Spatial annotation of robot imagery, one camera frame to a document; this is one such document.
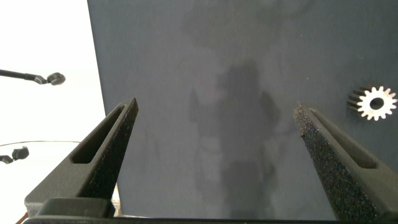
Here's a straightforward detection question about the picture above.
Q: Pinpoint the dark mat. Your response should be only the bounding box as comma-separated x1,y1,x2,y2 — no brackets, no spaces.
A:
86,0,398,221

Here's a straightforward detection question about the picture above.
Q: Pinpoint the black rod with round end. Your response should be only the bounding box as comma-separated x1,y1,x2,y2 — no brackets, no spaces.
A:
0,146,30,165
0,68,67,86

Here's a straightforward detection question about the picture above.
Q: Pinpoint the small steel planetary gear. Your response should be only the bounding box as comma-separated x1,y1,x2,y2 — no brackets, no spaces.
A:
347,85,398,122

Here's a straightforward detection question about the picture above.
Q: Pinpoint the thin dark wire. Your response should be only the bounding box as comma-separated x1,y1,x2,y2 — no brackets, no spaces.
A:
0,140,81,147

